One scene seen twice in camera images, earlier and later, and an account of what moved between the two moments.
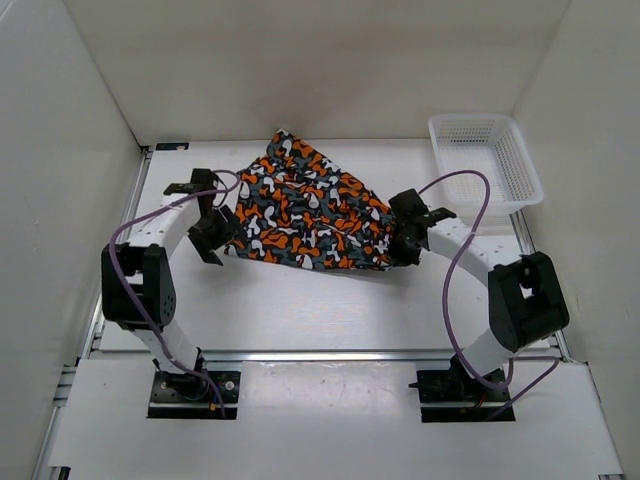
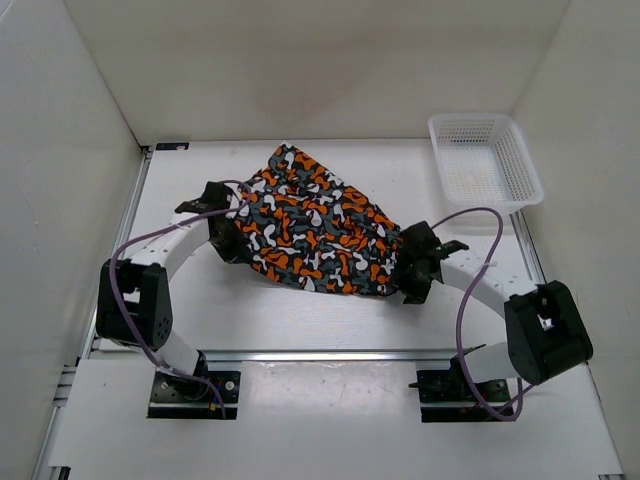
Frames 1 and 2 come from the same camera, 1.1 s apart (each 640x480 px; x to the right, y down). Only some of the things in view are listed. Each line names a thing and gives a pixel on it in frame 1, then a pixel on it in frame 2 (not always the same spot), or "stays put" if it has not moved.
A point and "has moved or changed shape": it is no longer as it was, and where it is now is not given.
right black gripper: [396, 256] to [415, 294]
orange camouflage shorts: [296, 207] has moved or changed shape
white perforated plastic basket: [493, 144] stays put
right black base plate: [454, 395] stays put
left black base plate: [188, 396] stays put
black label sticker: [172, 146] stays put
